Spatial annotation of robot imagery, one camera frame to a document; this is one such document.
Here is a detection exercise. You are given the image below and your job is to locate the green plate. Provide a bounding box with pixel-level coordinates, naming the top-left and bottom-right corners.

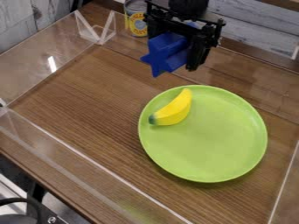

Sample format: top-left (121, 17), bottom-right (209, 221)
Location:
top-left (138, 85), bottom-right (268, 183)

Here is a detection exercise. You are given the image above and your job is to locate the yellow labelled tin can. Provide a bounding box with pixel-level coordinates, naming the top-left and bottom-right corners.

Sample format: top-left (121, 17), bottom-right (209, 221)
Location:
top-left (125, 0), bottom-right (147, 37)

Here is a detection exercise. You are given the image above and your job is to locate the black cable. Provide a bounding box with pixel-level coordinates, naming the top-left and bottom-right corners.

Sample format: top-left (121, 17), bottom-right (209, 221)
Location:
top-left (0, 197), bottom-right (43, 220)

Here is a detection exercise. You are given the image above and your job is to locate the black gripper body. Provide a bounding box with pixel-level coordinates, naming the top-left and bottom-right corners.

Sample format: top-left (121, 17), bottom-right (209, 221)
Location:
top-left (145, 0), bottom-right (226, 47)

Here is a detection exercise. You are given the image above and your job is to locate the yellow toy banana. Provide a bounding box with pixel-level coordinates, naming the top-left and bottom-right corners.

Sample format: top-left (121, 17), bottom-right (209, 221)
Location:
top-left (149, 88), bottom-right (193, 126)

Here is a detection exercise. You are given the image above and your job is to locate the blue star-shaped block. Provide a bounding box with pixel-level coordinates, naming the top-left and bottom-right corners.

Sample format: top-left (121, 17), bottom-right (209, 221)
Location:
top-left (141, 32), bottom-right (190, 78)

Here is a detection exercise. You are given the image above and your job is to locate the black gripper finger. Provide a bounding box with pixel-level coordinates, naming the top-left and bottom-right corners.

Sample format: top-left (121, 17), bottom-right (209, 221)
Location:
top-left (146, 16), bottom-right (167, 39)
top-left (186, 28), bottom-right (214, 72)

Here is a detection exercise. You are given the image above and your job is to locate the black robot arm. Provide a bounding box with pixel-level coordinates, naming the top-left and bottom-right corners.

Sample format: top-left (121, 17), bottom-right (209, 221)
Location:
top-left (141, 0), bottom-right (226, 77)

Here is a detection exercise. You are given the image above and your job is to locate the clear acrylic triangle bracket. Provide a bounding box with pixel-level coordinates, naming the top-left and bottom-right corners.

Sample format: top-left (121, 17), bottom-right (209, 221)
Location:
top-left (75, 10), bottom-right (118, 46)

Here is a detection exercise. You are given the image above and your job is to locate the clear acrylic front wall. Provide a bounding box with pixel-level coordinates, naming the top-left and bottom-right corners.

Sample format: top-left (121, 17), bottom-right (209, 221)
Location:
top-left (0, 108), bottom-right (193, 224)

